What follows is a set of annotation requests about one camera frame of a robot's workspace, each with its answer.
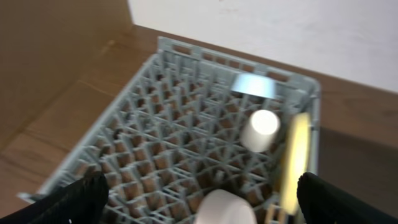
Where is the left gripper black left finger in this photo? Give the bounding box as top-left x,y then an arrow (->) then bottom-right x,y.
1,172 -> 109,224

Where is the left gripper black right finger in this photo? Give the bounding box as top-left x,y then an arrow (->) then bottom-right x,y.
297,172 -> 397,224

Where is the yellow plate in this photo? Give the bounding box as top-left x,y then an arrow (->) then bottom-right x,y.
279,113 -> 310,215

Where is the cream cup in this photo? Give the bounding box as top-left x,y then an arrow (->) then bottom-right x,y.
240,110 -> 280,152

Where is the pink small plate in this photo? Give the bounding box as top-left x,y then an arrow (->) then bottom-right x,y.
193,189 -> 257,224

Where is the light blue bowl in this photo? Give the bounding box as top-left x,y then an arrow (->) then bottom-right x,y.
231,73 -> 276,99

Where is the grey dishwasher rack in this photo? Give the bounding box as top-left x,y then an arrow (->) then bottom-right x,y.
20,37 -> 320,223

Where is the brown cardboard box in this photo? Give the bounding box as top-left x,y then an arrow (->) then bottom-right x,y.
0,0 -> 134,150

